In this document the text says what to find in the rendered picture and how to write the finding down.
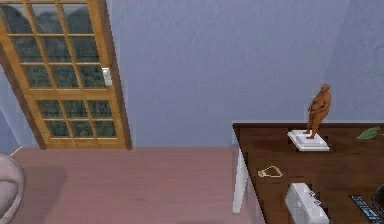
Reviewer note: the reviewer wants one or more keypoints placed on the wooden glass-paned room door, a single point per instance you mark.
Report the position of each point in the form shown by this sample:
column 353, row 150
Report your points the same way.
column 68, row 80

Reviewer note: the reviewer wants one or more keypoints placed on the black round object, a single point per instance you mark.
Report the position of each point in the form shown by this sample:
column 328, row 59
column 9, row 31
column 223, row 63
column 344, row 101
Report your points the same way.
column 378, row 201

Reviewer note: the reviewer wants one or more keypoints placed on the grey round seat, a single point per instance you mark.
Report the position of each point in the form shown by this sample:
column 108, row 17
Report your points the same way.
column 9, row 188

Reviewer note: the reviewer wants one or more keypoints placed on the green leaf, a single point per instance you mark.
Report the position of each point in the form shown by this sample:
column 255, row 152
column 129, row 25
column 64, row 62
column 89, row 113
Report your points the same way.
column 368, row 133

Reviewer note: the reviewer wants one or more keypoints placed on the black remote control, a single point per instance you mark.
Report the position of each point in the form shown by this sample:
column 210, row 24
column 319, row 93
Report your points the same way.
column 366, row 209

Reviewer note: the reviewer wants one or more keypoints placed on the brown human figure statue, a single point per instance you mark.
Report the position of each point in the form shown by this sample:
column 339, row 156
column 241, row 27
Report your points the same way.
column 316, row 116

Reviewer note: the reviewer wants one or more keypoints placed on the dark wood table white legs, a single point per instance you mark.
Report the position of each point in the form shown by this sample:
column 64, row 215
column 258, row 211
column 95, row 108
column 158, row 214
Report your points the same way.
column 320, row 166

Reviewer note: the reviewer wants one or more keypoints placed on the white box with clasps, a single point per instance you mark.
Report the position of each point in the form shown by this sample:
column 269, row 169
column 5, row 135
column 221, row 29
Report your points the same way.
column 305, row 203

